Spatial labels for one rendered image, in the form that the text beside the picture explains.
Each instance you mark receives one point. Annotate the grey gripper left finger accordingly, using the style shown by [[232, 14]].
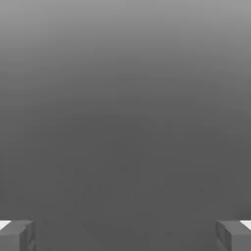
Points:
[[13, 237]]

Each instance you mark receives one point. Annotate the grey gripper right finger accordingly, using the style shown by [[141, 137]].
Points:
[[237, 237]]

